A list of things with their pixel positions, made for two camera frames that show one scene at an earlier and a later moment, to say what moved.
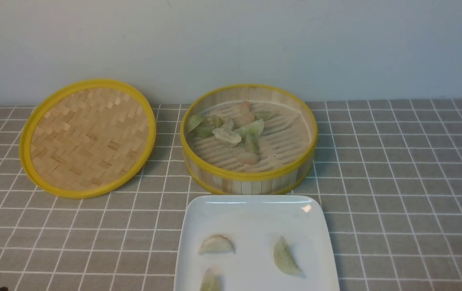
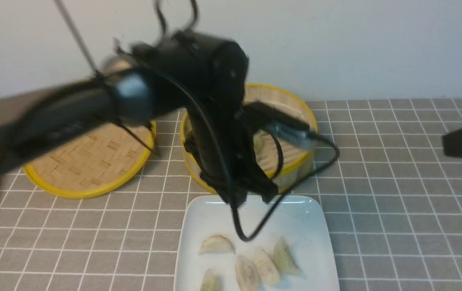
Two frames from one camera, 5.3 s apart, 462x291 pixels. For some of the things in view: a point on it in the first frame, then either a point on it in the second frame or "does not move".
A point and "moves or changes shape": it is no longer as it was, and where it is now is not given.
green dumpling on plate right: [284, 258] does not move
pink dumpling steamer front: [250, 158] moves or changes shape
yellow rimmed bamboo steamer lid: [85, 138] does not move
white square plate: [253, 224] does not move
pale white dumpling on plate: [217, 243] does not move
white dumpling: [227, 137] moves or changes shape
